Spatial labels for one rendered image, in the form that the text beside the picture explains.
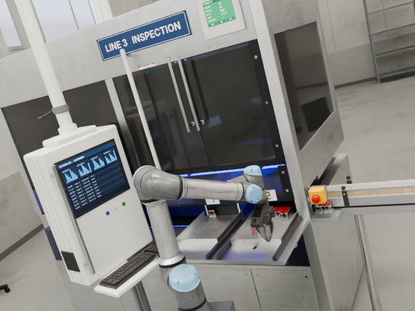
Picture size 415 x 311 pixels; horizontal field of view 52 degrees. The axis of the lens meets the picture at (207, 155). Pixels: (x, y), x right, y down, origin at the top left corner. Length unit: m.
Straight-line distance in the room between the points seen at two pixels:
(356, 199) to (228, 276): 0.89
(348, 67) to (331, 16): 1.30
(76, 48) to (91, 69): 0.15
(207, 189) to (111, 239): 0.95
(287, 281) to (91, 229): 1.10
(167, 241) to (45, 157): 0.79
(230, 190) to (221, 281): 1.06
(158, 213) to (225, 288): 1.07
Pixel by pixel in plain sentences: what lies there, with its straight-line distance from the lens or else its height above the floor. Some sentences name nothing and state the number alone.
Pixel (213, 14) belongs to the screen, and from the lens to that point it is 2.12.
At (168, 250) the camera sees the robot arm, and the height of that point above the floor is 1.08.
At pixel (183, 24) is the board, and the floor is 1.96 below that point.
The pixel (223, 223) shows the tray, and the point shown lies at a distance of 2.41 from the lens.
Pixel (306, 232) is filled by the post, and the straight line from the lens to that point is 2.28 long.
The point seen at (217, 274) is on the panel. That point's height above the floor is 0.53.
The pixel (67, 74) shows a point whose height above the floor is 1.89.
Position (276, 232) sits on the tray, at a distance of 2.16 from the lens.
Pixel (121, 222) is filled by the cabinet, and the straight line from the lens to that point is 2.51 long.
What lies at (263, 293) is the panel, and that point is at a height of 0.42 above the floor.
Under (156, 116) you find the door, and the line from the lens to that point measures 2.42.
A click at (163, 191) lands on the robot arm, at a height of 1.36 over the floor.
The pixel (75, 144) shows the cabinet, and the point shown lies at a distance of 2.33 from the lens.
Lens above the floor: 1.82
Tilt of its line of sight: 14 degrees down
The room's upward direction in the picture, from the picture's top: 16 degrees counter-clockwise
